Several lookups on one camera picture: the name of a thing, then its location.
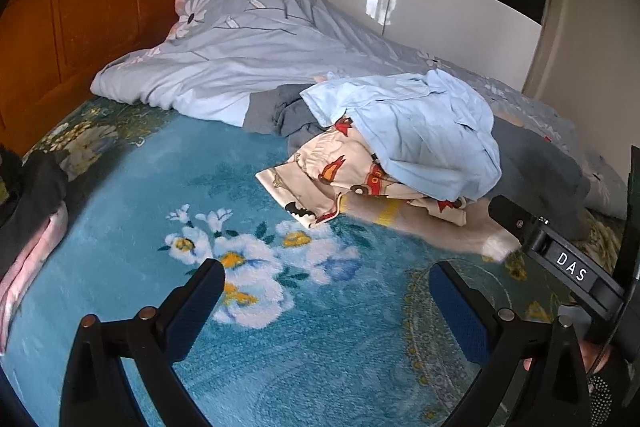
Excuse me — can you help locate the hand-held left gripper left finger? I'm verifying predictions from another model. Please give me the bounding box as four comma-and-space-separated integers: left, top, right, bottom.
60, 259, 226, 427

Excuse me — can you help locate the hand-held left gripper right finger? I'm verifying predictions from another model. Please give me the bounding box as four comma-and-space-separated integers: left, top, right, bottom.
429, 261, 598, 427

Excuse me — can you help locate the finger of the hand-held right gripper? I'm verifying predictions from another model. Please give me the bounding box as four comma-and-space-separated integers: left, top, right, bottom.
487, 196, 627, 308

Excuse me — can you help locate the light blue t-shirt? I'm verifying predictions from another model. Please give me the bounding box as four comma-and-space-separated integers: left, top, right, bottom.
299, 69, 502, 202

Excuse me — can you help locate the beige knit garment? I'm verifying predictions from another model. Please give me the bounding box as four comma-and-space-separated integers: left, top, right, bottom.
345, 194, 521, 264

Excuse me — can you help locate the blue-grey cloth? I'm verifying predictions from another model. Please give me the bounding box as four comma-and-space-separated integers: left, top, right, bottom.
492, 117, 593, 214

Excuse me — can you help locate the pink folded garment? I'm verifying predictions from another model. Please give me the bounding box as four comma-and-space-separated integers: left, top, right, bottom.
0, 202, 68, 353

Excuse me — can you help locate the cream car print pajamas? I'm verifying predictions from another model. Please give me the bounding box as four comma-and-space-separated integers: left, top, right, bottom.
255, 117, 468, 228

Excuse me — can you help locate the beige door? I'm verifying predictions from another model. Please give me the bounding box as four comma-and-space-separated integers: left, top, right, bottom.
522, 0, 640, 180

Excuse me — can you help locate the black folded garment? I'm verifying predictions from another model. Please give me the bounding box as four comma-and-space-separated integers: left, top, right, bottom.
0, 144, 68, 278

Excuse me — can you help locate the dark grey garment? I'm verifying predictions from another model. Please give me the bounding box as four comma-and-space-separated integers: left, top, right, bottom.
272, 83, 326, 138

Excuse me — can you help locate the grey-blue floral duvet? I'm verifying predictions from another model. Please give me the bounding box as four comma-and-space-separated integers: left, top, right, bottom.
90, 0, 631, 220

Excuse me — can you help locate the orange wooden headboard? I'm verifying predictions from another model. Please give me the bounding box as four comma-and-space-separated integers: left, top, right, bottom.
0, 0, 227, 158

